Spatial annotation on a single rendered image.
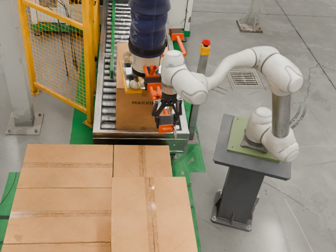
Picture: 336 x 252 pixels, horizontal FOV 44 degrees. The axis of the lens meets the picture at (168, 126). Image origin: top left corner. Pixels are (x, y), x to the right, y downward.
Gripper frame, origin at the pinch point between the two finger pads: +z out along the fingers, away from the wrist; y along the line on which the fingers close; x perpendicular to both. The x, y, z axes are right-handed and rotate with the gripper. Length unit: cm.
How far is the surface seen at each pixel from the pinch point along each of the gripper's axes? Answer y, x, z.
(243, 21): -183, -330, 118
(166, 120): 0.0, 1.2, -2.0
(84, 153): 42, -51, 70
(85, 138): 40, -123, 124
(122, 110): 13, -70, 49
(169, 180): -2.2, 13.8, 30.0
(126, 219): 24, 36, 30
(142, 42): 6, -50, -18
